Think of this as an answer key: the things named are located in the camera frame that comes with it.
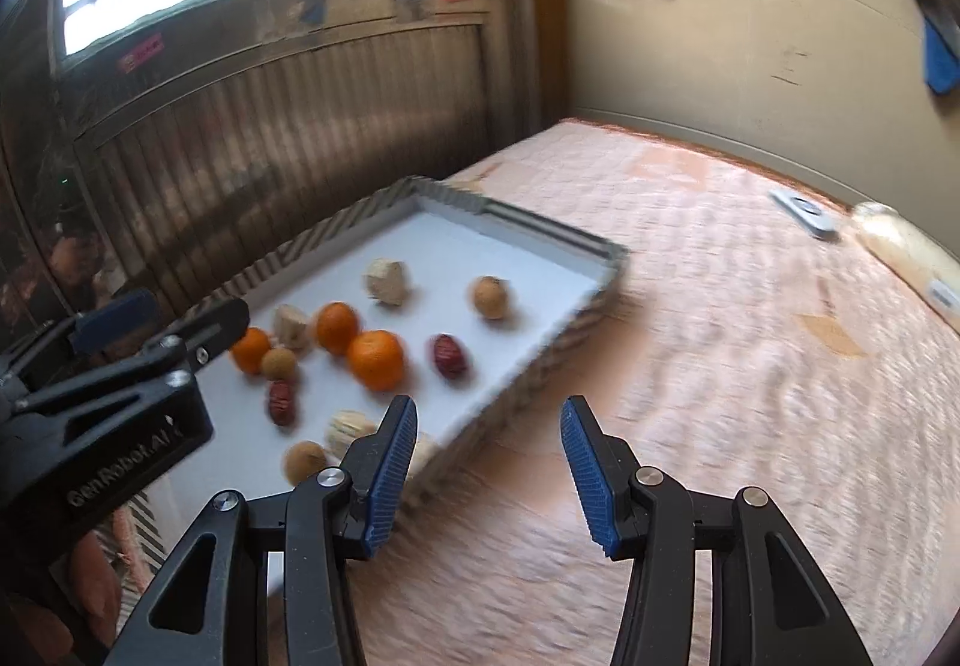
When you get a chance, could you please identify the medium orange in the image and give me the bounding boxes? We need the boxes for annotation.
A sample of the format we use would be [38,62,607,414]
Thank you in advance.
[313,301,361,357]

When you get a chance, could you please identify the plastic wrapped white radish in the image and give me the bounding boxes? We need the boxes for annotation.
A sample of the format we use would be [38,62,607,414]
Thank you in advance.
[851,201,960,329]

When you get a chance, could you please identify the round pale sugarcane chunk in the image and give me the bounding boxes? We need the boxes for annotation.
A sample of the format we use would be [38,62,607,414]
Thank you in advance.
[365,259,412,305]

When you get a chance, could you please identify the tan longan fruit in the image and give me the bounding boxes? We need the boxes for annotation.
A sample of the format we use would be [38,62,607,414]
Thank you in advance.
[283,439,329,487]
[260,346,299,382]
[470,274,512,320]

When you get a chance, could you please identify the blue hanging cloth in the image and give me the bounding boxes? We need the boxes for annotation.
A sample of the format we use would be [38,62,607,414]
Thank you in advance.
[909,0,960,95]

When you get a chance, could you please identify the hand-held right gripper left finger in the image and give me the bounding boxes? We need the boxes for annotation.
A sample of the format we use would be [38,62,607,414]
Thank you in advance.
[101,394,419,666]

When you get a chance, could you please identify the large orange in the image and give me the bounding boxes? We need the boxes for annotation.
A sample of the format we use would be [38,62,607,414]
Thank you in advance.
[345,329,407,392]

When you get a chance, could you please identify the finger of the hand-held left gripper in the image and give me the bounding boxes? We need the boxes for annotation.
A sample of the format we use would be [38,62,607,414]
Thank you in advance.
[0,289,160,397]
[22,295,252,416]

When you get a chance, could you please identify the chevron patterned shallow box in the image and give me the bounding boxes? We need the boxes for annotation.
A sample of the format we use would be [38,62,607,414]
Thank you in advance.
[127,177,631,566]

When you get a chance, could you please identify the wooden slatted wall panel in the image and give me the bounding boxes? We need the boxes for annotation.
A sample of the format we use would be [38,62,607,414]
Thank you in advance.
[0,21,511,337]

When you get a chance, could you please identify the person's left hand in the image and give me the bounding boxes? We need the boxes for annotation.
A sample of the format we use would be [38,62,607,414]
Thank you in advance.
[45,527,125,652]

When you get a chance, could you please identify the white flat square device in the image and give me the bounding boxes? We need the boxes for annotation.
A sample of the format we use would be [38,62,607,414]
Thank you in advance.
[769,188,839,241]

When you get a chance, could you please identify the large red date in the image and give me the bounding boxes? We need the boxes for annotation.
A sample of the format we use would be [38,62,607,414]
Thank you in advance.
[429,334,472,380]

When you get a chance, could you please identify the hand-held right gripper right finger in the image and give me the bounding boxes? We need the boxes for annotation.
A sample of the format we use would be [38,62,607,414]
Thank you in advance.
[559,394,875,666]

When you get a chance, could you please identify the small red date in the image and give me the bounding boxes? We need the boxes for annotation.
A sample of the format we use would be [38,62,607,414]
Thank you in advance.
[267,379,297,427]

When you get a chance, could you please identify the gold fan tag with tassel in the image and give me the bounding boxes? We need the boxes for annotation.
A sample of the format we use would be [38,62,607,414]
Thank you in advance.
[796,310,867,359]

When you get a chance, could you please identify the small orange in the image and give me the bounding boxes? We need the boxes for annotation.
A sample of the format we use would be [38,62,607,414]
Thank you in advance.
[229,327,272,376]

